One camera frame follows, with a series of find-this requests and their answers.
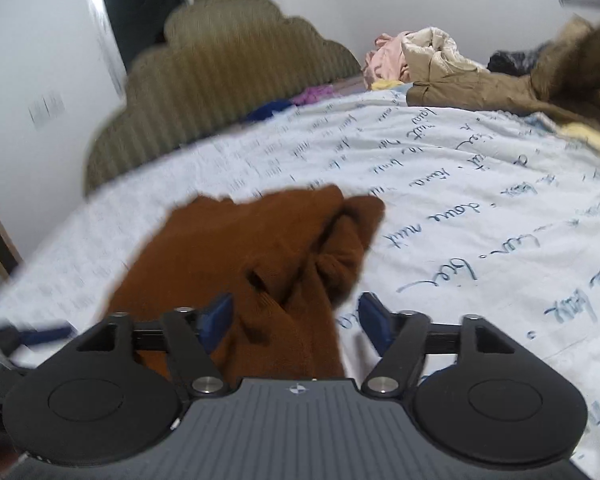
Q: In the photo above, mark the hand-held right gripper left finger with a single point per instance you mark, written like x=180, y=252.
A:
x=219, y=317

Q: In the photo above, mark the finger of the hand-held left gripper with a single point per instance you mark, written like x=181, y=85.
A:
x=42, y=335

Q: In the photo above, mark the beige quilted jacket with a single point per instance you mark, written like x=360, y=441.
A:
x=440, y=50

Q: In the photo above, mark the brown knit garment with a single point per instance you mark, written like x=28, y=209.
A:
x=280, y=240

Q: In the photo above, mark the olive fur-trimmed coat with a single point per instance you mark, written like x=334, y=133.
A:
x=505, y=92

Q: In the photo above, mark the purple cloth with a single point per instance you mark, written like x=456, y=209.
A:
x=314, y=95

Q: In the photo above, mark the white door frame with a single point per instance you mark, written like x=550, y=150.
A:
x=97, y=25

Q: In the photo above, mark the white wall switch plate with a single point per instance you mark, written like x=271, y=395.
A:
x=46, y=108

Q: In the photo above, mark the blue cloth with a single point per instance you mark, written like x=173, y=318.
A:
x=267, y=109

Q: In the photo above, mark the olive ribbed headboard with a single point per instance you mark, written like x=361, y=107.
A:
x=220, y=75

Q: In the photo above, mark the black cloth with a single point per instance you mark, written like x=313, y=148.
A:
x=510, y=62

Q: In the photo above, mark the white printed bed sheet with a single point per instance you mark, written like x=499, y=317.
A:
x=480, y=185

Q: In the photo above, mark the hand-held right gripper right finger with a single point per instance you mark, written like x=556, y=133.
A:
x=375, y=322

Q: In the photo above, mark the pale yellow cloth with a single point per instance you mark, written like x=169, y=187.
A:
x=592, y=140
x=386, y=85

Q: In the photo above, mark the pink garment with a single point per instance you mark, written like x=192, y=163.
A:
x=387, y=60

